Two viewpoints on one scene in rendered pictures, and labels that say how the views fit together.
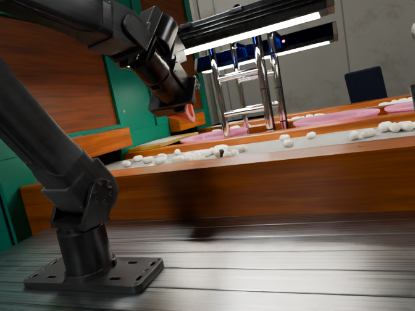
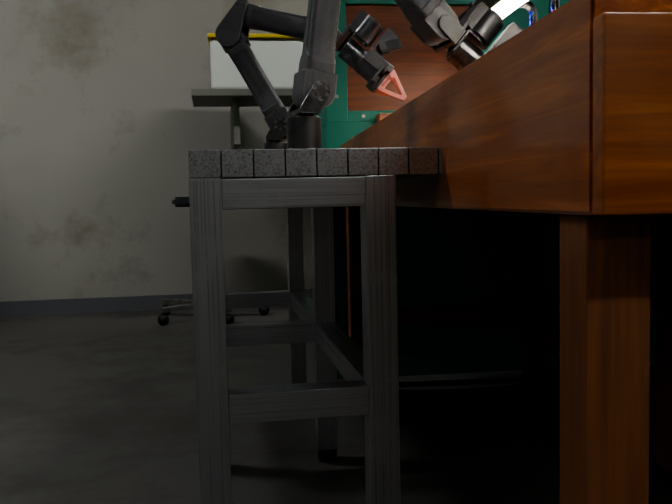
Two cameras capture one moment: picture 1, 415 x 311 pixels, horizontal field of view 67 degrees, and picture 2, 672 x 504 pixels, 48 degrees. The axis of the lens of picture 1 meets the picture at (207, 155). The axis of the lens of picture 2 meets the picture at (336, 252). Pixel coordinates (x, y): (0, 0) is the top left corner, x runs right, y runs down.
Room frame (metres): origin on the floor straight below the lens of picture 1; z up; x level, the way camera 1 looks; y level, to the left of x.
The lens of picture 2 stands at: (-0.46, -1.57, 0.60)
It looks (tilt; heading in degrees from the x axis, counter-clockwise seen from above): 4 degrees down; 59
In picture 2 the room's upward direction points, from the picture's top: 1 degrees counter-clockwise
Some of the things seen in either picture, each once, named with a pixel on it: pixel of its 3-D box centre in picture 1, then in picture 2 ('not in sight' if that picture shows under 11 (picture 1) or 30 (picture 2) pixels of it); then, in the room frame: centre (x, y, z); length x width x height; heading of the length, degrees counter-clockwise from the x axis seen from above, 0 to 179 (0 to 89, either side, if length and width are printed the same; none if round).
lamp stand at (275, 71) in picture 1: (264, 91); not in sight; (1.33, -0.28, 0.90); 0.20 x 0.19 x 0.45; 65
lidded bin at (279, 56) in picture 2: not in sight; (256, 68); (1.15, 1.85, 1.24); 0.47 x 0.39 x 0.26; 158
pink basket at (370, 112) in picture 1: (336, 129); not in sight; (1.04, -0.44, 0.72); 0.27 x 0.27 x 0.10
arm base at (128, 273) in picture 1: (86, 250); (276, 156); (0.42, 0.19, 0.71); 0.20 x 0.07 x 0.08; 68
